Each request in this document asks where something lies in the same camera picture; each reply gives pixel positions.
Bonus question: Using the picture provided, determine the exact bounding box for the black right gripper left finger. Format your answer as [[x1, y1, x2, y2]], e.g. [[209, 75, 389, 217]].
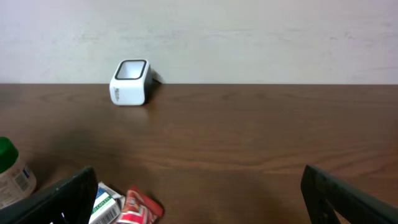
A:
[[1, 166, 98, 224]]

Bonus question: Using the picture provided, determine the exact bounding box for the white Panadol box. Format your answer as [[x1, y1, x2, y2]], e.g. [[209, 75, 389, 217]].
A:
[[89, 182, 125, 224]]

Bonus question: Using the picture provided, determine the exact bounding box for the red Top chocolate bar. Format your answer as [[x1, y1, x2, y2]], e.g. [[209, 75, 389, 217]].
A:
[[116, 185, 164, 224]]

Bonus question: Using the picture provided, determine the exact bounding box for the green lid jar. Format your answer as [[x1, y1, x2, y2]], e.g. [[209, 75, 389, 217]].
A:
[[1, 137, 37, 209]]

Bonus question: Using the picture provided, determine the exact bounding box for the white barcode scanner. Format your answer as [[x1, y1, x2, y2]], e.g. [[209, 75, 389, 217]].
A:
[[109, 58, 152, 106]]

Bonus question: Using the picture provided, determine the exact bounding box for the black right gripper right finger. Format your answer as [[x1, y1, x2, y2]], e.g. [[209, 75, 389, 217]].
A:
[[300, 165, 397, 224]]

